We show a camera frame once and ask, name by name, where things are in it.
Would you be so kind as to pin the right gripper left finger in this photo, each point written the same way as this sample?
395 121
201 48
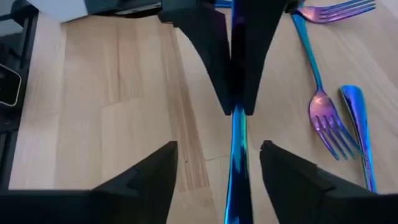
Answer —
124 205

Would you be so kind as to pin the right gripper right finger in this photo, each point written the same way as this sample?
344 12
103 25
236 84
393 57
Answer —
311 202

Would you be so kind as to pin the black rounded device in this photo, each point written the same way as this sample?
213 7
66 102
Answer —
7 87

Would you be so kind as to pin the iridescent rainbow table knife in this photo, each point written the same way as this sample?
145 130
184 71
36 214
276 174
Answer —
237 171

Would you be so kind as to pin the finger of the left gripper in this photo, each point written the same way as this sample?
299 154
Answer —
258 37
211 37

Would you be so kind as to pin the iridescent rainbow fork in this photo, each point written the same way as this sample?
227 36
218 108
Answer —
321 107
314 14

